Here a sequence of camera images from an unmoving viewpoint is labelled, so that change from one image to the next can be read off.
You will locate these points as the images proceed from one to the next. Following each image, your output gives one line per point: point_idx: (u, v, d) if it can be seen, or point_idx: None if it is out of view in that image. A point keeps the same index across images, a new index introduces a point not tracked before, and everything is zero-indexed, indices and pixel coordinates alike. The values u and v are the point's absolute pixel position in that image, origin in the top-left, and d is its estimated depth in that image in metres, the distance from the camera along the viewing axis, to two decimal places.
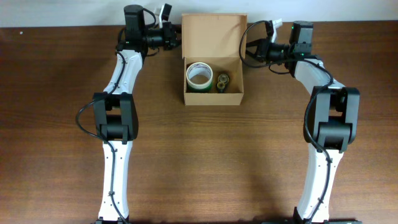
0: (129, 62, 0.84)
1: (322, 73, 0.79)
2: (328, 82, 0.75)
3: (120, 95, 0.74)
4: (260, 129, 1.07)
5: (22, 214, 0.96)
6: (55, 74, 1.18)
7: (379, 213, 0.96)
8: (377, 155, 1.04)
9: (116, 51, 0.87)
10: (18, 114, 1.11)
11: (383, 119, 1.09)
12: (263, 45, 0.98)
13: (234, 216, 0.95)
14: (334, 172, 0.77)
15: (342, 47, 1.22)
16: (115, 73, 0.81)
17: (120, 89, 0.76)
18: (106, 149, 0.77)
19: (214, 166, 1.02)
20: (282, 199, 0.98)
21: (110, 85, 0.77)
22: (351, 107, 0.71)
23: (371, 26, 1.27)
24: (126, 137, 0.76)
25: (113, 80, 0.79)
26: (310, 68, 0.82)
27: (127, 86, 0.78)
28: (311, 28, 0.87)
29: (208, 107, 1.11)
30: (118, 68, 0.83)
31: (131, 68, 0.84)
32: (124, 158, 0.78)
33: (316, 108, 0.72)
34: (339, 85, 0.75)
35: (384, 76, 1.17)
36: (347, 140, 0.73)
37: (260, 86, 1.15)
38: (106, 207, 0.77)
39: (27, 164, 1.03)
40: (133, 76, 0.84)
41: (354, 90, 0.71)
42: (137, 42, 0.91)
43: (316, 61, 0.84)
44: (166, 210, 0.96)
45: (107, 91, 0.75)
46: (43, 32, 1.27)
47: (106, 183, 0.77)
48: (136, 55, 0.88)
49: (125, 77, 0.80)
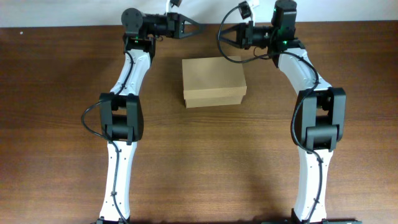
0: (137, 63, 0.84)
1: (308, 71, 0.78)
2: (313, 84, 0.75)
3: (127, 96, 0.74)
4: (260, 129, 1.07)
5: (22, 214, 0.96)
6: (55, 74, 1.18)
7: (378, 213, 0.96)
8: (377, 155, 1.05)
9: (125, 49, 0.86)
10: (18, 114, 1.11)
11: (382, 119, 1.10)
12: (248, 31, 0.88)
13: (234, 216, 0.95)
14: (325, 172, 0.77)
15: (342, 47, 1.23)
16: (123, 73, 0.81)
17: (127, 90, 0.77)
18: (111, 149, 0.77)
19: (214, 166, 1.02)
20: (282, 199, 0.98)
21: (117, 86, 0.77)
22: (337, 108, 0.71)
23: (371, 26, 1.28)
24: (131, 137, 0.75)
25: (120, 81, 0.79)
26: (293, 63, 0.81)
27: (134, 87, 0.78)
28: (294, 12, 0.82)
29: (209, 108, 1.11)
30: (126, 68, 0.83)
31: (138, 69, 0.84)
32: (129, 158, 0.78)
33: (302, 112, 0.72)
34: (326, 85, 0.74)
35: (384, 77, 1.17)
36: (335, 139, 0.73)
37: (259, 86, 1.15)
38: (107, 206, 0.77)
39: (27, 164, 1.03)
40: (140, 78, 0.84)
41: (341, 90, 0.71)
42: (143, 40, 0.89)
43: (300, 54, 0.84)
44: (166, 210, 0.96)
45: (114, 91, 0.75)
46: (42, 31, 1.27)
47: (108, 183, 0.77)
48: (145, 55, 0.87)
49: (132, 78, 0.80)
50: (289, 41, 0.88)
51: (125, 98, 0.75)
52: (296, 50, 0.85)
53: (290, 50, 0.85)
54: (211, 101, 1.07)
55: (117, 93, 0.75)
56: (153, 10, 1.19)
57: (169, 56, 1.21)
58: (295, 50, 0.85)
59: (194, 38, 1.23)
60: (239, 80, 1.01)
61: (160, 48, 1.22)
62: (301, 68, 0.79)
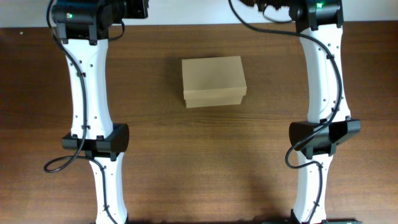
0: (87, 73, 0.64)
1: (333, 88, 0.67)
2: (332, 111, 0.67)
3: (96, 140, 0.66)
4: (260, 129, 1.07)
5: (22, 214, 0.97)
6: (55, 74, 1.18)
7: (377, 213, 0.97)
8: (377, 155, 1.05)
9: (60, 47, 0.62)
10: (17, 114, 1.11)
11: (383, 119, 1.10)
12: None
13: (234, 216, 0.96)
14: (325, 175, 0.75)
15: (342, 48, 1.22)
16: (77, 97, 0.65)
17: (91, 129, 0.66)
18: (94, 166, 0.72)
19: (214, 166, 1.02)
20: (282, 198, 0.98)
21: (78, 125, 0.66)
22: (345, 137, 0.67)
23: (372, 26, 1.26)
24: (114, 157, 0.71)
25: (78, 113, 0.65)
26: (320, 60, 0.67)
27: (98, 122, 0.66)
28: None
29: (209, 108, 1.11)
30: (76, 84, 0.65)
31: (93, 81, 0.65)
32: (115, 173, 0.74)
33: (308, 142, 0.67)
34: (345, 112, 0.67)
35: (384, 78, 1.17)
36: (334, 146, 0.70)
37: (260, 86, 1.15)
38: (101, 219, 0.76)
39: (27, 163, 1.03)
40: (101, 88, 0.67)
41: (357, 125, 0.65)
42: (78, 10, 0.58)
43: (334, 44, 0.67)
44: (166, 210, 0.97)
45: (78, 134, 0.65)
46: (41, 30, 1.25)
47: (99, 197, 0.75)
48: (92, 52, 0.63)
49: (92, 107, 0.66)
50: (326, 5, 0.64)
51: (94, 141, 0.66)
52: (332, 33, 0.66)
53: (323, 27, 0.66)
54: (212, 101, 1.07)
55: (81, 137, 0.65)
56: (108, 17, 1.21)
57: (168, 56, 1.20)
58: (332, 34, 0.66)
59: (194, 38, 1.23)
60: (240, 83, 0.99)
61: (160, 48, 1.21)
62: (326, 81, 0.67)
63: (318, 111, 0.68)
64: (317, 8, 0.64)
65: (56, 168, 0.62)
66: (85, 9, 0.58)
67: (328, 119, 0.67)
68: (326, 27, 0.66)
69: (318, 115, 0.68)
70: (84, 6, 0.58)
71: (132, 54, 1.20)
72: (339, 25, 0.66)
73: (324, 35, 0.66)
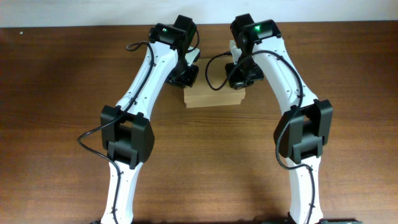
0: (157, 65, 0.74)
1: (291, 79, 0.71)
2: (298, 98, 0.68)
3: (135, 116, 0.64)
4: (260, 129, 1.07)
5: (22, 214, 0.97)
6: (55, 74, 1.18)
7: (378, 213, 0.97)
8: (377, 155, 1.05)
9: (148, 43, 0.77)
10: (18, 114, 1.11)
11: (382, 119, 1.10)
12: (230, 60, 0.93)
13: (234, 216, 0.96)
14: (316, 177, 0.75)
15: (342, 47, 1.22)
16: (138, 79, 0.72)
17: (136, 105, 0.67)
18: (112, 168, 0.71)
19: (214, 166, 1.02)
20: (282, 198, 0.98)
21: (126, 99, 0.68)
22: (323, 124, 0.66)
23: (371, 26, 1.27)
24: (134, 165, 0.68)
25: (132, 91, 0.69)
26: (272, 63, 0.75)
27: (146, 102, 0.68)
28: (271, 21, 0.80)
29: (208, 108, 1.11)
30: (143, 70, 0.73)
31: (158, 73, 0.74)
32: (130, 181, 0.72)
33: (290, 134, 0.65)
34: (311, 97, 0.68)
35: (384, 77, 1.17)
36: (321, 145, 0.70)
37: (259, 86, 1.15)
38: (107, 220, 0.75)
39: (27, 163, 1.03)
40: (160, 83, 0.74)
41: (326, 103, 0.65)
42: (170, 33, 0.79)
43: (280, 50, 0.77)
44: (166, 210, 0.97)
45: (121, 105, 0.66)
46: (42, 30, 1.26)
47: (109, 198, 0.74)
48: (170, 53, 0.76)
49: (147, 89, 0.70)
50: (262, 27, 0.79)
51: (133, 117, 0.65)
52: (275, 44, 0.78)
53: (266, 42, 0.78)
54: (211, 102, 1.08)
55: (124, 109, 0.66)
56: (124, 33, 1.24)
57: None
58: (273, 43, 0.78)
59: (194, 39, 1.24)
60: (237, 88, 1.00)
61: None
62: (284, 76, 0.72)
63: (287, 104, 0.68)
64: (256, 30, 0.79)
65: (86, 133, 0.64)
66: (173, 36, 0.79)
67: (297, 105, 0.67)
68: (268, 42, 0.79)
69: (287, 106, 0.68)
70: (174, 33, 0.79)
71: (132, 53, 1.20)
72: (278, 35, 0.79)
73: (268, 46, 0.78)
